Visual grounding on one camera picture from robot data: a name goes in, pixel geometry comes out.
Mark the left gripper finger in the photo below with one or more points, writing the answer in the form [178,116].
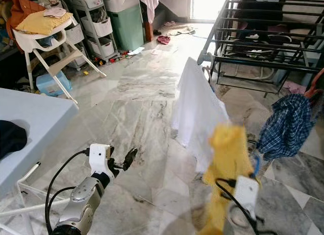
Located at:
[130,156]

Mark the yellow garment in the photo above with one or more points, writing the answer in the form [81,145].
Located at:
[228,159]

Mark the dark navy trousers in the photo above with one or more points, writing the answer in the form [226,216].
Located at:
[11,139]

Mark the blue plastic hanger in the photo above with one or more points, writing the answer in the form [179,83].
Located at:
[256,165]

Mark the red plastic hanger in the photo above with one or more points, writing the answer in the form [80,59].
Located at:
[316,82]

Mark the white garment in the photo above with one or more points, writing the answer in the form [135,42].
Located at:
[197,113]

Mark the white folding table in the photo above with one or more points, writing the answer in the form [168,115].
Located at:
[40,118]

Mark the colourful toy train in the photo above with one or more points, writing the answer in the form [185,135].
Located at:
[114,57]

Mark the light blue plastic tub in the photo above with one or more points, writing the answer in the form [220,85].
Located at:
[53,84]

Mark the white paper sheet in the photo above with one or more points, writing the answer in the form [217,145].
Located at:
[135,51]

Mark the green plastic bin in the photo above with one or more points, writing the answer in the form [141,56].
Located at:
[126,30]

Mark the grey cart white drawers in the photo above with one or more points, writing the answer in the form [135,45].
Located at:
[96,27]

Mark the beige floor mat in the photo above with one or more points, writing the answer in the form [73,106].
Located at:
[179,30]

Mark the beige baby high chair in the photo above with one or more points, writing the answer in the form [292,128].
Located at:
[40,42]

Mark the pink hanging garment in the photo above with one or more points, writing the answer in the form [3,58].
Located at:
[149,4]

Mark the blue plaid shirt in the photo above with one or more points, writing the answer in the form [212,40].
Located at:
[286,128]

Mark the yellow folded cloth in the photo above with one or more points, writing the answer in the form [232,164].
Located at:
[43,23]

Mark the black metal drying rack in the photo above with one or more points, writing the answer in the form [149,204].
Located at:
[263,63]

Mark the pink floor cloth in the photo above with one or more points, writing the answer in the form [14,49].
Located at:
[293,87]

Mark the rust orange jacket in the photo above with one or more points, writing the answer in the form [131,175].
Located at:
[20,9]

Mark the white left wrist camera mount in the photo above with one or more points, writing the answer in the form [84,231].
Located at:
[98,159]

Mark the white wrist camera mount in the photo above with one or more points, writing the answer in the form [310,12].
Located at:
[98,159]
[245,192]

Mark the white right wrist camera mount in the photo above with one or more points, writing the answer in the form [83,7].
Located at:
[245,192]

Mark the brown wooden post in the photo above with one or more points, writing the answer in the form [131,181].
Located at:
[148,32]

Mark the white tubular frame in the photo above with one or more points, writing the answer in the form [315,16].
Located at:
[255,52]

